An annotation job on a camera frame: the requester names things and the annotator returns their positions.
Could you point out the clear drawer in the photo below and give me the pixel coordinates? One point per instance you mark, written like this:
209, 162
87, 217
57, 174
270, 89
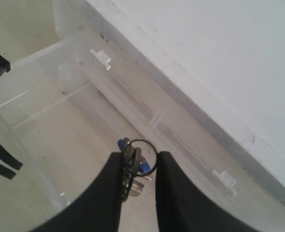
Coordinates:
122, 82
229, 177
62, 128

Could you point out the bunch of keys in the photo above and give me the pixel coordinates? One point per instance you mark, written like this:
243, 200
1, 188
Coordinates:
135, 165

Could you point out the white plastic drawer cabinet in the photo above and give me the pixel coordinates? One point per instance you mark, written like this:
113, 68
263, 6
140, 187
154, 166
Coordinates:
222, 60

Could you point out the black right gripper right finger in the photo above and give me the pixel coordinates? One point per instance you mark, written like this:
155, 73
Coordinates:
182, 207

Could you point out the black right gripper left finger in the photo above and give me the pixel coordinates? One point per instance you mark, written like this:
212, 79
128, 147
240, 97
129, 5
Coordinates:
98, 208

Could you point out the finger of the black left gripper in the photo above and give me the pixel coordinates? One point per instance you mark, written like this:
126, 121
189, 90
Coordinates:
7, 158

